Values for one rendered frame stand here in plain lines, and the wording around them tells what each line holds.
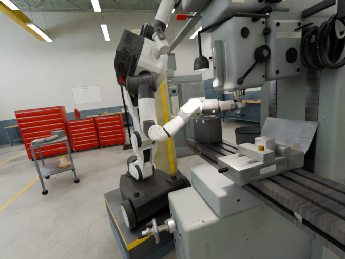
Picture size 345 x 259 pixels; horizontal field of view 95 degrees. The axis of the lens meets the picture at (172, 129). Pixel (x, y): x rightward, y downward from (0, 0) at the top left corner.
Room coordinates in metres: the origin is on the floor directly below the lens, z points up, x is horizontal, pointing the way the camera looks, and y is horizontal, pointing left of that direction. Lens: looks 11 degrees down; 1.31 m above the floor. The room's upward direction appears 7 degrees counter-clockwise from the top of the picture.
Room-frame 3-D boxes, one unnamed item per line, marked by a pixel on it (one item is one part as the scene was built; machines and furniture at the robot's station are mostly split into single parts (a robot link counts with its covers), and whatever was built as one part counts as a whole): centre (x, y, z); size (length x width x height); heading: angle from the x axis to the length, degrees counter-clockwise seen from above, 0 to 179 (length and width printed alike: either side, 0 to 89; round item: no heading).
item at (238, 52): (0.86, -0.37, 1.47); 0.21 x 0.19 x 0.32; 15
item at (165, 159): (2.51, 0.20, 1.15); 0.52 x 0.40 x 2.30; 105
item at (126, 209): (1.05, 0.41, 0.50); 0.20 x 0.05 x 0.20; 33
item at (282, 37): (0.90, -0.55, 1.47); 0.24 x 0.19 x 0.26; 15
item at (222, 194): (0.85, -0.37, 0.80); 0.50 x 0.35 x 0.12; 105
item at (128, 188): (1.39, 0.32, 0.59); 0.64 x 0.52 x 0.33; 33
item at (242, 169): (0.68, -0.38, 0.99); 0.35 x 0.15 x 0.11; 106
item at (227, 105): (0.87, -0.28, 1.23); 0.13 x 0.12 x 0.10; 172
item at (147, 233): (0.85, 0.18, 0.52); 0.22 x 0.06 x 0.06; 105
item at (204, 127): (1.25, -0.28, 1.04); 0.22 x 0.12 x 0.20; 22
